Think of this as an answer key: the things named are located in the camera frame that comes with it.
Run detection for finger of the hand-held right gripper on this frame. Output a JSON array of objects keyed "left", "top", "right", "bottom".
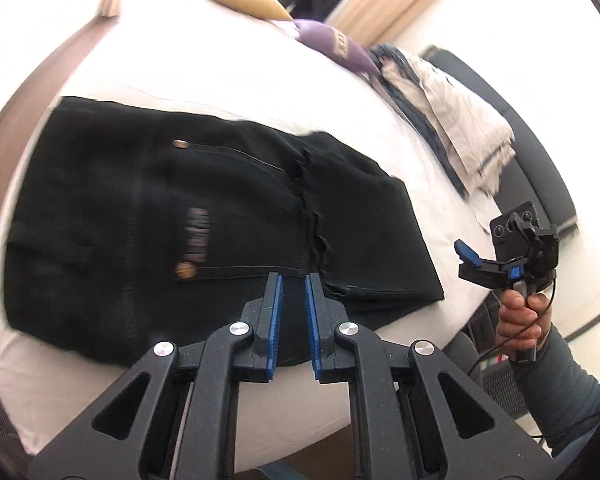
[
  {"left": 454, "top": 240, "right": 511, "bottom": 289},
  {"left": 509, "top": 256, "right": 534, "bottom": 287}
]

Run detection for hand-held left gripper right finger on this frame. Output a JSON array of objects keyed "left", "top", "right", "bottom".
[{"left": 305, "top": 272, "right": 556, "bottom": 480}]

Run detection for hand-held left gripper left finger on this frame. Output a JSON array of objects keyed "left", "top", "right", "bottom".
[{"left": 27, "top": 272, "right": 284, "bottom": 480}]

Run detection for black denim pants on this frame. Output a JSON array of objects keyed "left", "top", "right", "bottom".
[{"left": 2, "top": 96, "right": 446, "bottom": 367}]

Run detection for person's right forearm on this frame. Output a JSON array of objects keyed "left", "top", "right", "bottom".
[{"left": 522, "top": 324, "right": 600, "bottom": 457}]

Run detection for person's right hand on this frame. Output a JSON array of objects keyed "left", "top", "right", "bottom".
[{"left": 496, "top": 290, "right": 554, "bottom": 362}]

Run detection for dark grey headboard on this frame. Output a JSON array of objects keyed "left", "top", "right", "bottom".
[{"left": 422, "top": 45, "right": 579, "bottom": 233}]

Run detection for folded beige grey duvet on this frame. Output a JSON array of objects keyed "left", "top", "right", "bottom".
[{"left": 370, "top": 45, "right": 516, "bottom": 202}]

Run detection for purple patterned pillow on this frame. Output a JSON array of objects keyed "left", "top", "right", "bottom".
[{"left": 292, "top": 19, "right": 381, "bottom": 75}]

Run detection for bed with white sheet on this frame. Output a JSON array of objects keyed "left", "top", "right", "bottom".
[{"left": 0, "top": 0, "right": 556, "bottom": 471}]

